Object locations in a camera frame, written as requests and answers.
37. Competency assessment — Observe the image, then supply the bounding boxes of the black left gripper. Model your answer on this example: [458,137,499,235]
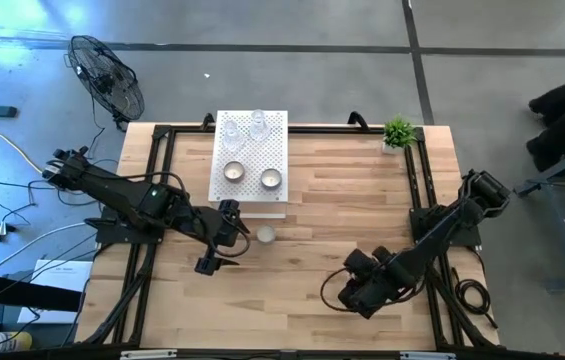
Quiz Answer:
[194,198,252,277]

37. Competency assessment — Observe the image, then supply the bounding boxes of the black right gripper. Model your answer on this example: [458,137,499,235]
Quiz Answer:
[337,245,416,321]

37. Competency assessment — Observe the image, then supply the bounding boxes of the white purple patterned candle jar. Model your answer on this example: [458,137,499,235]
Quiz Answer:
[254,224,278,245]

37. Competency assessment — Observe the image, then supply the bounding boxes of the blue patterned candle jar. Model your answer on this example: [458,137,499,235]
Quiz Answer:
[259,167,284,192]

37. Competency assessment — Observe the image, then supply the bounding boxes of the clear ribbed glass candlestick holder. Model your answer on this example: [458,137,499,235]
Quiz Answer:
[221,119,246,153]
[248,108,272,142]

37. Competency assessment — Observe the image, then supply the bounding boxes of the white perforated metal shelf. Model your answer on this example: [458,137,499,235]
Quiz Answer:
[207,109,290,220]

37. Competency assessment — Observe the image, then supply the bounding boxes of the green plant in white pot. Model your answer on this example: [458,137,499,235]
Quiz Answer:
[381,114,419,156]

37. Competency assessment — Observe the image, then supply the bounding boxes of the white paper box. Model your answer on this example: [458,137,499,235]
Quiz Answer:
[16,258,95,326]

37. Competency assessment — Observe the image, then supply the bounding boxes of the grey metal stand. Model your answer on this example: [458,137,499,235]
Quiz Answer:
[513,127,565,294]

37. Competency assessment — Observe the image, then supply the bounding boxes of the black floor fan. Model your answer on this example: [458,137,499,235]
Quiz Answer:
[65,34,146,133]

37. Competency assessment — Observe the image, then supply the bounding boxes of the black desk beam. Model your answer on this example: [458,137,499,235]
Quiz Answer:
[0,273,84,314]

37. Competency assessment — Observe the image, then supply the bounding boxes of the yellow bottle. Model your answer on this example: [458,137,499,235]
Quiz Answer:
[0,330,34,354]

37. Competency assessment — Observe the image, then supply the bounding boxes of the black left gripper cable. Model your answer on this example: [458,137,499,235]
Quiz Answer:
[205,212,253,259]

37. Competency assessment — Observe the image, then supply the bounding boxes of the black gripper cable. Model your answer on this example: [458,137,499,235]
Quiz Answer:
[205,212,253,259]
[319,266,363,313]

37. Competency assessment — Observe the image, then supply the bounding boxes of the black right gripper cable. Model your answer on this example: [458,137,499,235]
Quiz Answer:
[319,266,363,313]

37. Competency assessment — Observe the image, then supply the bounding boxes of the silver metal bracket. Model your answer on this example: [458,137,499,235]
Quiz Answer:
[399,350,458,360]
[120,349,179,360]

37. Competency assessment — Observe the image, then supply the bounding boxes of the coiled black cable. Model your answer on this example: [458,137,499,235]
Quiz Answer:
[453,266,500,330]

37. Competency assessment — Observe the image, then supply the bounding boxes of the black aluminium table frame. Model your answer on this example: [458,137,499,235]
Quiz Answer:
[80,112,501,352]

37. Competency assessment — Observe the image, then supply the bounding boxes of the white cable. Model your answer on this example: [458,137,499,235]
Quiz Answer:
[0,221,99,276]

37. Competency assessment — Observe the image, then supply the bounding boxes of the yellow cable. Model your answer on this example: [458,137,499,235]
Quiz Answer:
[0,102,49,175]

